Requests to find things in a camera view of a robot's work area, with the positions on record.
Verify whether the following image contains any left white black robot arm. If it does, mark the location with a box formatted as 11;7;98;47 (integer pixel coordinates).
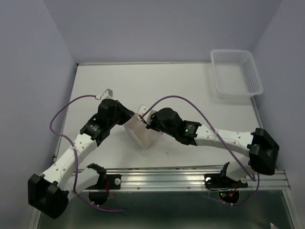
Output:
28;99;135;219

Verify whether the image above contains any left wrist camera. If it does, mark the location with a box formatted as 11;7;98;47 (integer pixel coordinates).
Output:
94;88;113;100

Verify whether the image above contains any white plastic basket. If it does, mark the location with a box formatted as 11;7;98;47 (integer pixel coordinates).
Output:
210;50;264;99

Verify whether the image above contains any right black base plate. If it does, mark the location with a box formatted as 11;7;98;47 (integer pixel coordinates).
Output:
204;173;248;190

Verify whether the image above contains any white mesh laundry bag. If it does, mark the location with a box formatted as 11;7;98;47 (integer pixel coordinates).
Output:
123;114;163;148

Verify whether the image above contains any aluminium frame rail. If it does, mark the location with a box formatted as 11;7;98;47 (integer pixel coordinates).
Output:
38;169;292;192

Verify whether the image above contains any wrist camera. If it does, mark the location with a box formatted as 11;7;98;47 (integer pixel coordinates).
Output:
94;88;113;100
136;104;156;125

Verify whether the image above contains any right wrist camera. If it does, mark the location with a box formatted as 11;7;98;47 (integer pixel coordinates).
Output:
136;104;156;125

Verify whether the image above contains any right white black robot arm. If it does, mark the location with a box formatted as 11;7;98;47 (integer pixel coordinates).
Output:
143;108;279;186

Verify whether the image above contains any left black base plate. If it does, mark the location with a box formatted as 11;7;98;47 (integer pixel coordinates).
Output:
77;174;122;191

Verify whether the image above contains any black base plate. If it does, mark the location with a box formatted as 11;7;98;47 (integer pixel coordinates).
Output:
204;173;248;190
77;174;122;191

